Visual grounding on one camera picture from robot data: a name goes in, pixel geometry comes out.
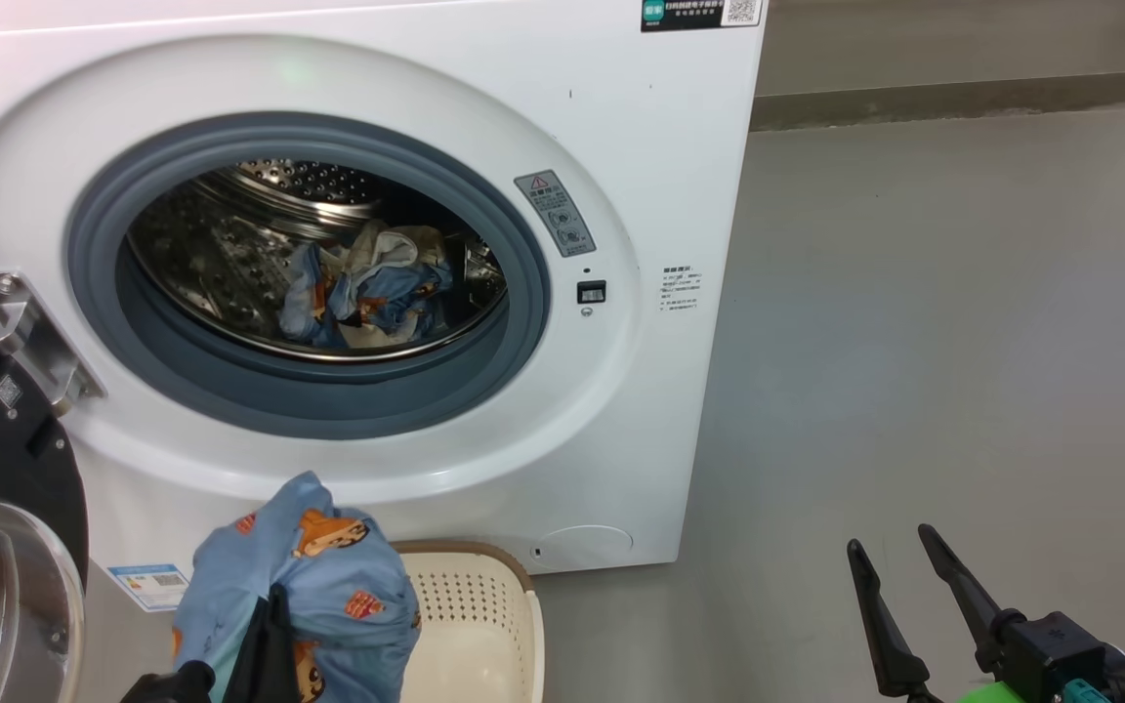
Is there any metal door hinge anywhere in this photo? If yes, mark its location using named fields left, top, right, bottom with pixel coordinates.
left=0, top=271, right=106, bottom=419

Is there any blue cartoon print garment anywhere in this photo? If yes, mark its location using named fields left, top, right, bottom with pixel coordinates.
left=170, top=472, right=422, bottom=703

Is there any black QR code sticker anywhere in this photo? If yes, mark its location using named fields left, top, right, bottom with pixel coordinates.
left=641, top=0, right=765, bottom=33

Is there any small text sticker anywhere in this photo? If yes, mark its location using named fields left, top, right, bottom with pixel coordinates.
left=660, top=264, right=702, bottom=313

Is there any steel washer drum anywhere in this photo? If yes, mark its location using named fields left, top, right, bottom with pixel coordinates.
left=126, top=159, right=510, bottom=362

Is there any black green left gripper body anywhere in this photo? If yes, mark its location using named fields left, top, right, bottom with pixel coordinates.
left=118, top=661, right=220, bottom=703

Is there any white front-load washing machine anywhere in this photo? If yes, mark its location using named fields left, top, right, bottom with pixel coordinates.
left=0, top=0, right=769, bottom=645

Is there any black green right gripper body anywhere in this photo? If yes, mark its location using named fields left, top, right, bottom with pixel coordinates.
left=958, top=610, right=1125, bottom=703

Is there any grey rubber door gasket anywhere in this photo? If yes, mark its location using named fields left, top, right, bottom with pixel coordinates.
left=66, top=110, right=552, bottom=442

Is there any grey warning sticker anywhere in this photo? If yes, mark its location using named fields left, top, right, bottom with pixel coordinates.
left=514, top=170, right=598, bottom=258

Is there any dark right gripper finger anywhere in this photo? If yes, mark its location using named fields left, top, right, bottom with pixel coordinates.
left=846, top=539, right=944, bottom=703
left=917, top=524, right=1027, bottom=675

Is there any cream perforated laundry basket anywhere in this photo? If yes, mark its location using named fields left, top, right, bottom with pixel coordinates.
left=389, top=540, right=546, bottom=703

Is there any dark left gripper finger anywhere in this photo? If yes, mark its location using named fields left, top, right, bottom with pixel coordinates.
left=268, top=584, right=300, bottom=703
left=221, top=596, right=275, bottom=703

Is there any round white filter cover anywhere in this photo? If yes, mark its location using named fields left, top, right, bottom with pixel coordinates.
left=535, top=524, right=634, bottom=569

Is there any blue energy label sticker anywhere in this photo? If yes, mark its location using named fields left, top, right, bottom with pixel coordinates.
left=108, top=563, right=190, bottom=613

